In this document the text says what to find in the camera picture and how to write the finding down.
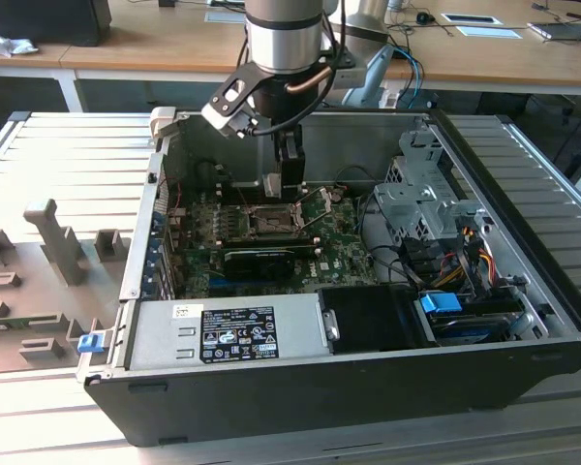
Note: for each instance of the silver CPU green edge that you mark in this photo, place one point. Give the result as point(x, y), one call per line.
point(271, 185)

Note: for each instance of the beige plastic case latch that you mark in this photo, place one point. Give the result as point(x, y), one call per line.
point(162, 121)

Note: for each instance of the green motherboard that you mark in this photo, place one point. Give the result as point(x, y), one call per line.
point(339, 242)

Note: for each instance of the black graphics card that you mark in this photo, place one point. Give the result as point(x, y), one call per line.
point(259, 264)

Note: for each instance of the CPU socket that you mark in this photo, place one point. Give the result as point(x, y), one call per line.
point(268, 220)

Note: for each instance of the white cup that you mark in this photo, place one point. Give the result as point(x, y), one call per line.
point(397, 5)

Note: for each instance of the green RAM stick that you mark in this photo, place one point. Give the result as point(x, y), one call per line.
point(0, 325)

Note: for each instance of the crumpled white paper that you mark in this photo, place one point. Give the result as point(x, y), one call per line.
point(9, 46)

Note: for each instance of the silver power supply unit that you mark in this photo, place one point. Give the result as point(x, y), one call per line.
point(164, 339)

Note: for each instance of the pale blue teach pendant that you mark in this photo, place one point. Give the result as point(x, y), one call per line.
point(375, 72)

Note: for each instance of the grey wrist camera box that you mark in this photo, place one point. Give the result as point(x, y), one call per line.
point(351, 77)

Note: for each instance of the perforated metal drive cage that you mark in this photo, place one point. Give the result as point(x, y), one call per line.
point(406, 198)

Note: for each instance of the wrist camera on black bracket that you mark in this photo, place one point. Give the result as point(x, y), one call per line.
point(225, 118)

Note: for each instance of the black RAM slot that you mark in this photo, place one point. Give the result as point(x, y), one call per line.
point(266, 234)
point(232, 201)
point(266, 240)
point(232, 195)

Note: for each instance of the black box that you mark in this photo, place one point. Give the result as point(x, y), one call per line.
point(43, 19)

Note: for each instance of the hard disk in blue carrier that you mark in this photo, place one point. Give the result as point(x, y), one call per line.
point(438, 304)

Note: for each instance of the silver coin cell battery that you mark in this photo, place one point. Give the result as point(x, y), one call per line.
point(336, 196)

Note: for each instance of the blue case latch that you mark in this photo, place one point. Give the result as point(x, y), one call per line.
point(89, 344)

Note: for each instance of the grey parts rack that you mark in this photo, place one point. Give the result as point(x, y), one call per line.
point(39, 290)

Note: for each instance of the wooden desk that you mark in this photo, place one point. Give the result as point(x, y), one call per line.
point(174, 43)
point(29, 60)

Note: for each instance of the black PC case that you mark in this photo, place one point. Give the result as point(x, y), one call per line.
point(319, 402)

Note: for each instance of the grey tablet device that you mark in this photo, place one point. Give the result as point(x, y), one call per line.
point(561, 30)

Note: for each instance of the black computer mouse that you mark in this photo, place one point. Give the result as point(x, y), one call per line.
point(423, 17)

